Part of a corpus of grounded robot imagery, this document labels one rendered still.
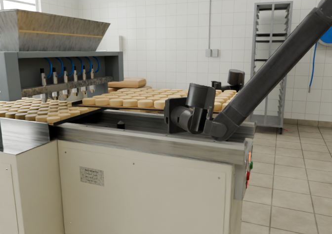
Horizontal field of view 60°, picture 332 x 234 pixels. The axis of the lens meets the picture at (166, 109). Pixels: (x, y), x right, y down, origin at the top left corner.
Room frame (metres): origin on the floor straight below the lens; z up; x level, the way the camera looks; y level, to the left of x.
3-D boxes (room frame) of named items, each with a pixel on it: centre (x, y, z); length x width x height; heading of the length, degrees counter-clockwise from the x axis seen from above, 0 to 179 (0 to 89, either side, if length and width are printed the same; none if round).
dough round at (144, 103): (0.95, 0.07, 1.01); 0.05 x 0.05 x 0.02
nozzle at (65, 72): (1.24, 0.42, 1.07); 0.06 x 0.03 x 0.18; 67
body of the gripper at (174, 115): (0.78, -0.05, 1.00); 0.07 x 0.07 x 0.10; 23
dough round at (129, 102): (0.97, 0.12, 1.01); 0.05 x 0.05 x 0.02
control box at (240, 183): (0.98, -0.28, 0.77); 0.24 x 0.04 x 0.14; 157
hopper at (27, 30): (1.31, 0.52, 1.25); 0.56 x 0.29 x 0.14; 157
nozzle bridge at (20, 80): (1.31, 0.52, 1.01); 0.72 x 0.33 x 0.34; 157
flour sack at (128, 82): (5.04, 0.73, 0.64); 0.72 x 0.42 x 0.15; 75
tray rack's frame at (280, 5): (4.31, -1.52, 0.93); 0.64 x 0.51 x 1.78; 161
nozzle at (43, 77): (1.12, 0.47, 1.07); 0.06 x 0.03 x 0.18; 67
